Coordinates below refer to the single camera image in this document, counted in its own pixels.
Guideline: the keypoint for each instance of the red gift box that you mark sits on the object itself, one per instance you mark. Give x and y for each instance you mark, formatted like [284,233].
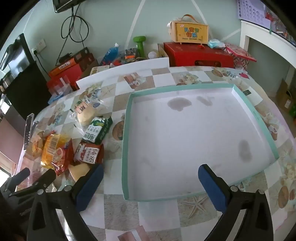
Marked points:
[198,56]

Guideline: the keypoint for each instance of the clear plastic box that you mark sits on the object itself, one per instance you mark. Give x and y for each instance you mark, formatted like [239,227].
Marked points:
[61,88]

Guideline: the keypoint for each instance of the yellow wedge snack packet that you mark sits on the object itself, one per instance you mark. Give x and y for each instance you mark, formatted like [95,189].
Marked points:
[79,171]

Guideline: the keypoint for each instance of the pile of small toys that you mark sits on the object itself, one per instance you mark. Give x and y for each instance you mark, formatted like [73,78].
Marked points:
[128,55]

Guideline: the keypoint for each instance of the white shelf unit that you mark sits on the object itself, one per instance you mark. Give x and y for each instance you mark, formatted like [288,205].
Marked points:
[245,34]

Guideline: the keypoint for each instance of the red biscuit packet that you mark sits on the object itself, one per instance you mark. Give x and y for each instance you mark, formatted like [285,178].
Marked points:
[89,153]

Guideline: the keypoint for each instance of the small printed box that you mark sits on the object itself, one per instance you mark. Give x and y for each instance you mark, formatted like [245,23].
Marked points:
[99,69]

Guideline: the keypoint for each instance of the black appliance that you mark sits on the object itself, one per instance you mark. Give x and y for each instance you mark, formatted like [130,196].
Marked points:
[16,53]

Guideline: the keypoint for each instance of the wet wipes pack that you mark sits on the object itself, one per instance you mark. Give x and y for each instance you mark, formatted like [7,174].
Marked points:
[216,44]

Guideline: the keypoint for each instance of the white round lid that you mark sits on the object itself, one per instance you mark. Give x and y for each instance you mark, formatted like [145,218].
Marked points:
[152,55]

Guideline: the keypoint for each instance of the white wall socket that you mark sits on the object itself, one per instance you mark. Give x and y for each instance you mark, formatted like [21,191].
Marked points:
[39,46]

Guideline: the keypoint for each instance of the black cabinet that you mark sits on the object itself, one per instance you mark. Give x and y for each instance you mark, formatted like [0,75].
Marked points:
[25,90]

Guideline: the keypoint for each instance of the white tray with teal rim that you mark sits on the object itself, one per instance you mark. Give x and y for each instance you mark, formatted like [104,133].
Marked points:
[185,139]

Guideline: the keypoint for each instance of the red patterned box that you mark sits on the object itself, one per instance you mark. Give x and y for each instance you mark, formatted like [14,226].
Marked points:
[241,55]

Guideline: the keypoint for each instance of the blue liquid bottle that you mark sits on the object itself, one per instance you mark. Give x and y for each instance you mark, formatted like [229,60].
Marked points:
[110,54]

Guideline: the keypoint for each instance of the wall-mounted black screen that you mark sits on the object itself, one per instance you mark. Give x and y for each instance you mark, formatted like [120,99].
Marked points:
[64,4]

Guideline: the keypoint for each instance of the orange barcode snack packet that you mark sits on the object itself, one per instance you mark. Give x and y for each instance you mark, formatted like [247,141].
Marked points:
[54,148]

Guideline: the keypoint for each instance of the green biscuit packet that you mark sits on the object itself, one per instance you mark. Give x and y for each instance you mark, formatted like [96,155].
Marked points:
[98,129]

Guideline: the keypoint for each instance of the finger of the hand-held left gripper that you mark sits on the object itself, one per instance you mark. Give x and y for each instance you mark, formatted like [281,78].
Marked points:
[23,174]
[47,177]

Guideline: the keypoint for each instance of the cardboard box on floor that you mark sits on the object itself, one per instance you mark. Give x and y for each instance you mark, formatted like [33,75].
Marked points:
[285,95]

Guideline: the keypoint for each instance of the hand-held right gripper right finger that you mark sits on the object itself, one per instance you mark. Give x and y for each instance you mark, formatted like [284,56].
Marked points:
[212,190]

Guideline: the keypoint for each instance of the clear bread packet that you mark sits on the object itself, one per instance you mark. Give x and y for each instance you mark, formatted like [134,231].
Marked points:
[89,113]

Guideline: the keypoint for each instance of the red carton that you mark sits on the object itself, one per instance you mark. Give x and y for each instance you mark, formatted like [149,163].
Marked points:
[57,80]

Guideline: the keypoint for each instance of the green dumbbell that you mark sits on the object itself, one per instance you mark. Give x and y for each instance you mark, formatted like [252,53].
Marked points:
[139,45]

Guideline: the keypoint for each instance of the orange carton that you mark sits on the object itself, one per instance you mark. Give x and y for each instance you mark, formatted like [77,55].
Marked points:
[64,67]

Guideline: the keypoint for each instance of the flat blue box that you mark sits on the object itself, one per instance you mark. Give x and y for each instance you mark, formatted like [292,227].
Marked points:
[55,98]

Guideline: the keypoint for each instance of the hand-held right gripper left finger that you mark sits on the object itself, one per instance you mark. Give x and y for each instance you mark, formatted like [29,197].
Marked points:
[90,187]

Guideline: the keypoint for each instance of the purple perforated board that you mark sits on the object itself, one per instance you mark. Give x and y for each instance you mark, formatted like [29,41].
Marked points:
[252,10]

